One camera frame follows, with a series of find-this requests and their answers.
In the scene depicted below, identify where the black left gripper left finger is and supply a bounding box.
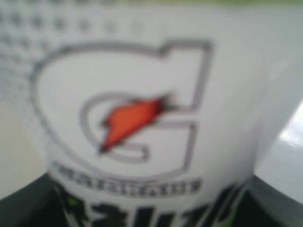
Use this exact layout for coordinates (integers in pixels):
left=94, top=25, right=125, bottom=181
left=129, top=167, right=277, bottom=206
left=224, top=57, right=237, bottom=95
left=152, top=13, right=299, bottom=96
left=0, top=174, right=68, bottom=227

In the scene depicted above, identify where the clear plastic drink bottle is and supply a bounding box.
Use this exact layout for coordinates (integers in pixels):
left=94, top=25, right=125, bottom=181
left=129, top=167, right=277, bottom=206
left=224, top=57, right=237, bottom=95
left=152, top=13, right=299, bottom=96
left=0, top=0, right=303, bottom=227

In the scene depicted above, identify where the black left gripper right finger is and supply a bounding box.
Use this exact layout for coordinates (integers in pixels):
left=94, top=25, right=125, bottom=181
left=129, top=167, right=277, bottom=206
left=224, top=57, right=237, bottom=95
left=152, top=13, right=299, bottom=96
left=220, top=176, right=303, bottom=227

